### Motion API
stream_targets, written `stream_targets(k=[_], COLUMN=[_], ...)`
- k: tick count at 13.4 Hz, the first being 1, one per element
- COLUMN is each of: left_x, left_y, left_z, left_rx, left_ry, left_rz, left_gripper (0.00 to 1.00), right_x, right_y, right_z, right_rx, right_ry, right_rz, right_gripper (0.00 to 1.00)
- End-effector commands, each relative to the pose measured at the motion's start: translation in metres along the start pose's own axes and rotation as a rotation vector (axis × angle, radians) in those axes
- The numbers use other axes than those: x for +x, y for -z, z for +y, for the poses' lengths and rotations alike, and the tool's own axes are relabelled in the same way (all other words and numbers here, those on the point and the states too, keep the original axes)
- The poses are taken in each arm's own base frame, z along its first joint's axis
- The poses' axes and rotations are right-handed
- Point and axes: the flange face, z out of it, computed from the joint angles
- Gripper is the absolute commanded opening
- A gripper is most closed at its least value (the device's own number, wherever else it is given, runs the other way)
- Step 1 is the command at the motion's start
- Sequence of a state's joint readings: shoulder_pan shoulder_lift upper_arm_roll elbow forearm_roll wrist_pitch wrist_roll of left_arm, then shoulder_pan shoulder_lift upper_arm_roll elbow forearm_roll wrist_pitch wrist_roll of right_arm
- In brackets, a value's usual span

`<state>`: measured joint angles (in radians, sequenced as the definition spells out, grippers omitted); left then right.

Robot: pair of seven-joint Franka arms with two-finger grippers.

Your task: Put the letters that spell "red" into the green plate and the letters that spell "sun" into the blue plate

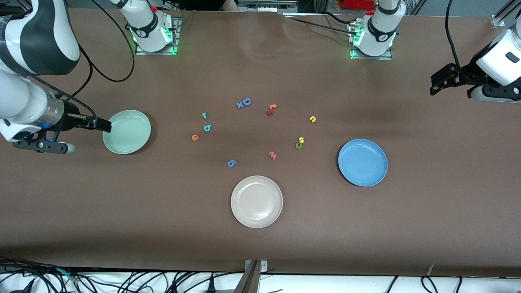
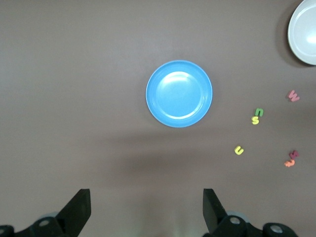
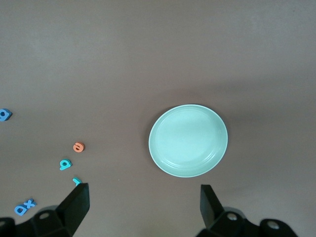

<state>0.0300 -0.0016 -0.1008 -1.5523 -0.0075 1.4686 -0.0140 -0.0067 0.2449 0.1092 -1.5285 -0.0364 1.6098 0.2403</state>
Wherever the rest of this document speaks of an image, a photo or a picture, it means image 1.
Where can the person bare forearm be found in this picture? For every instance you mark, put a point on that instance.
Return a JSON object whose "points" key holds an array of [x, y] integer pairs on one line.
{"points": [[231, 5]]}

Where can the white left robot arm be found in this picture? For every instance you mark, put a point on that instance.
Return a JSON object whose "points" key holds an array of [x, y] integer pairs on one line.
{"points": [[378, 32]]}

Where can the black power plug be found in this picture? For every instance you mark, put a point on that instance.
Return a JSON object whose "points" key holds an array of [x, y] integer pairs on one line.
{"points": [[211, 287]]}

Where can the mint green plate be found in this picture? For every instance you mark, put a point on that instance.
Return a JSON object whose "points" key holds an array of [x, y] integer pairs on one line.
{"points": [[128, 132]]}

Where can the beige plate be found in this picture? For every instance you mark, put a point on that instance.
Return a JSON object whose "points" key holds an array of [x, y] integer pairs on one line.
{"points": [[257, 202]]}

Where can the silver bracket plate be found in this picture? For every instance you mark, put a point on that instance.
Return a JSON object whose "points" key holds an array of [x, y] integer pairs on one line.
{"points": [[263, 266]]}

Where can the aluminium profile rail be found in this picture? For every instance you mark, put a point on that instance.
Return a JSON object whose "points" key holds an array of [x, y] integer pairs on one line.
{"points": [[502, 16]]}

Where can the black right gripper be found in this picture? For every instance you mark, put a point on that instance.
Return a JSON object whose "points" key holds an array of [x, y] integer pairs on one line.
{"points": [[71, 115]]}

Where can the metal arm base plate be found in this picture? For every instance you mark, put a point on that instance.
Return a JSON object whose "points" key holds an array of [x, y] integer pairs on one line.
{"points": [[178, 36], [370, 57]]}

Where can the pink foam letter w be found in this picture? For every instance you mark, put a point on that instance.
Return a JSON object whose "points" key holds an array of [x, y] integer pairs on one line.
{"points": [[272, 155]]}

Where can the blue plate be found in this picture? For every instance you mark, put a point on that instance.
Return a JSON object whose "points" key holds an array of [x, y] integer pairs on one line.
{"points": [[362, 162]]}

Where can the red box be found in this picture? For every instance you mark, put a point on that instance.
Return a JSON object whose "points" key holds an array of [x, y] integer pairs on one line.
{"points": [[358, 4]]}

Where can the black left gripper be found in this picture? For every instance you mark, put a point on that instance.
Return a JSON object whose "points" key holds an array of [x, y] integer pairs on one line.
{"points": [[469, 74]]}

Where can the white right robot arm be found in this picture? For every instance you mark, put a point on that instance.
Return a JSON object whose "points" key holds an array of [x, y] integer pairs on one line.
{"points": [[40, 36]]}

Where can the grey metal bar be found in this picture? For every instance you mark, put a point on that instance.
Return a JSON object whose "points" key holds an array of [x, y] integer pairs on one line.
{"points": [[248, 283]]}

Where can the blue foam letter g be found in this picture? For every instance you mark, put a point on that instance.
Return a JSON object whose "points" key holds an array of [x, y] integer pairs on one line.
{"points": [[231, 163]]}

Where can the blue foam letter D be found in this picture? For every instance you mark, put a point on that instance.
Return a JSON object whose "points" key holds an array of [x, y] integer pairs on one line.
{"points": [[246, 101]]}

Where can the brown table cover sheet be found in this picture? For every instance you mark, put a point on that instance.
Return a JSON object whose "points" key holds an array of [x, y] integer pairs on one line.
{"points": [[260, 244]]}

